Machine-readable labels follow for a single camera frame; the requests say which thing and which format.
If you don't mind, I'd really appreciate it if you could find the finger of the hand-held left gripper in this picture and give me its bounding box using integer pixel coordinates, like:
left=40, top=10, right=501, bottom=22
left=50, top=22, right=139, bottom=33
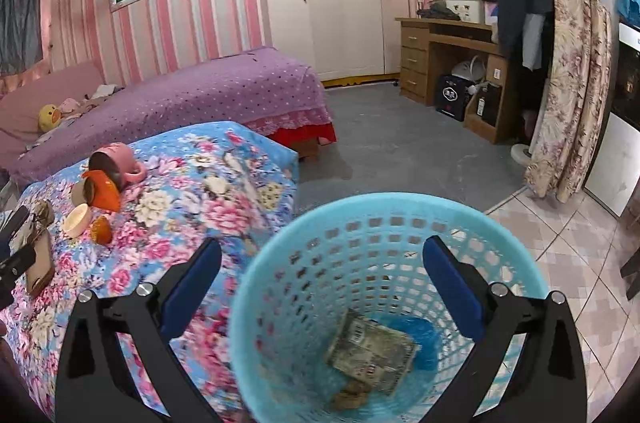
left=0, top=206, right=31, bottom=260

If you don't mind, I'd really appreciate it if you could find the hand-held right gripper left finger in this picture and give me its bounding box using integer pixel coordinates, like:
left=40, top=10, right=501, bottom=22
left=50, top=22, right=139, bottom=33
left=54, top=237, right=223, bottom=423

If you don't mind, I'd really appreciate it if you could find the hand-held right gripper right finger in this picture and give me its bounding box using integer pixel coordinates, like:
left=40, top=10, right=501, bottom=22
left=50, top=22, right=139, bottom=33
left=422, top=235, right=588, bottom=423

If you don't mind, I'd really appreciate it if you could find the olive paper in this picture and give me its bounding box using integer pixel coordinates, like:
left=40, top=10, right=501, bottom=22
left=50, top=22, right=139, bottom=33
left=31, top=201, right=56, bottom=228

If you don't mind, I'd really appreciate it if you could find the white shallow bowl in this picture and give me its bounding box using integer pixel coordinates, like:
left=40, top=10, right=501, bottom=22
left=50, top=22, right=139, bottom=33
left=61, top=204, right=94, bottom=239

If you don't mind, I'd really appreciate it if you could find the blue plastic bag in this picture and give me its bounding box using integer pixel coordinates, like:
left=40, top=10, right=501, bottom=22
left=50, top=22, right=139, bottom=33
left=400, top=318, right=441, bottom=371

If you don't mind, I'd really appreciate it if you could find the orange plastic cap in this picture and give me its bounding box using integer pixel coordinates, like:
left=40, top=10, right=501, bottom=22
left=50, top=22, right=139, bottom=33
left=90, top=214, right=112, bottom=246

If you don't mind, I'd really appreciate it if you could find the orange plastic cup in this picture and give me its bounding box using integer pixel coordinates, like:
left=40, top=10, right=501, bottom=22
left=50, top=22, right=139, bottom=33
left=81, top=170, right=122, bottom=212

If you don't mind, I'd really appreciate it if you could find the silver snack wrapper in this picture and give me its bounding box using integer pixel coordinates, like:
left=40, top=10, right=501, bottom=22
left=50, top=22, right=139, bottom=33
left=325, top=308, right=418, bottom=396

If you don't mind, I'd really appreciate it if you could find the light blue plastic basket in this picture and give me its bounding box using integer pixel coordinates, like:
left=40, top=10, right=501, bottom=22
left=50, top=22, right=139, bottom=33
left=229, top=192, right=551, bottom=423

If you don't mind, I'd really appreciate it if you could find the brown paper ball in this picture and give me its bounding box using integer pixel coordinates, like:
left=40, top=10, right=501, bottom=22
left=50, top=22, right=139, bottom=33
left=330, top=380, right=371, bottom=411

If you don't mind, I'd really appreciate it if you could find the brown phone case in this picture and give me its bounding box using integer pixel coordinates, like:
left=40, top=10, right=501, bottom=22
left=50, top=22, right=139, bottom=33
left=24, top=228, right=56, bottom=297

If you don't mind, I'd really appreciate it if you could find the blue floral blanket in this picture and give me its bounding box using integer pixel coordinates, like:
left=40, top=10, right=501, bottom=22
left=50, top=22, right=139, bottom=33
left=0, top=120, right=301, bottom=423

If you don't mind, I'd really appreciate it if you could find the yellow duck plush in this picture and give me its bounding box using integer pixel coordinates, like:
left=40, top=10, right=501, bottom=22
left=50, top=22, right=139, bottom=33
left=39, top=104, right=63, bottom=131

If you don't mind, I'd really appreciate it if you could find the pink mug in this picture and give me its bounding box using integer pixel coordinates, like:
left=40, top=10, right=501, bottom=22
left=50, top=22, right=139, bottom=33
left=89, top=142, right=147, bottom=188

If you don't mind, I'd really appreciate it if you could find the pink covered headboard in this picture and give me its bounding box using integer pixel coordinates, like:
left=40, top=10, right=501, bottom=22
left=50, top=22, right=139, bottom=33
left=0, top=62, right=106, bottom=139

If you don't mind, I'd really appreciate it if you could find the brown carton box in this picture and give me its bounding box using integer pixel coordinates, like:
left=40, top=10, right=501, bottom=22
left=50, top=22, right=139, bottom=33
left=464, top=80, right=503, bottom=129

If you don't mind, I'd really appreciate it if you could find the black gift bag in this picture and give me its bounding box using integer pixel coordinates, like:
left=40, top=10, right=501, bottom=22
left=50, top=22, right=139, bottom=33
left=436, top=74, right=473, bottom=121

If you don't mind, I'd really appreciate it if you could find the purple dotted bed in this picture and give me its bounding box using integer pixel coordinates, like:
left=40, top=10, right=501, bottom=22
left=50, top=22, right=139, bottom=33
left=7, top=47, right=337, bottom=189

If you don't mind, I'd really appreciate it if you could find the white appliance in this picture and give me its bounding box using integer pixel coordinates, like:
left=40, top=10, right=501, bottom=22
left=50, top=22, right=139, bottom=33
left=584, top=20, right=640, bottom=218

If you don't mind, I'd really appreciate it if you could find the grey curtain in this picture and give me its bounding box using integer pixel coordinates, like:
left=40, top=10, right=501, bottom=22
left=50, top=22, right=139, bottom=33
left=0, top=0, right=46, bottom=76

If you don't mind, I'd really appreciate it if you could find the beige floral curtain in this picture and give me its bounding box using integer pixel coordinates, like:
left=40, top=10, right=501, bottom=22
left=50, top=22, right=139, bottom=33
left=522, top=0, right=613, bottom=204

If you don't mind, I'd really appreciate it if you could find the white small fan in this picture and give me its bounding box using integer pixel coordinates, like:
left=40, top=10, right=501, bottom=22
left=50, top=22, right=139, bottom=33
left=450, top=56, right=488, bottom=86

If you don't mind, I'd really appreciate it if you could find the wooden desk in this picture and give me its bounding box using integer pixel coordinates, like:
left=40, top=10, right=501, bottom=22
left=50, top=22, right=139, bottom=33
left=395, top=17, right=516, bottom=144

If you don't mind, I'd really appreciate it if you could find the dark clothing pile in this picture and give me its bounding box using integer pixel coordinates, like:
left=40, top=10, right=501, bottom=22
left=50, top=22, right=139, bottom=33
left=417, top=3, right=461, bottom=21

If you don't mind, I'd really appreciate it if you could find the white storage box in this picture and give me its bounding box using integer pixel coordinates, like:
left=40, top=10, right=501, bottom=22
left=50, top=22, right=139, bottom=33
left=445, top=0, right=486, bottom=24

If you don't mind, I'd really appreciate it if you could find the blue cloth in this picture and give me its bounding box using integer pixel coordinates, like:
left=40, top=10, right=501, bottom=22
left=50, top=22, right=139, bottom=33
left=616, top=0, right=640, bottom=29

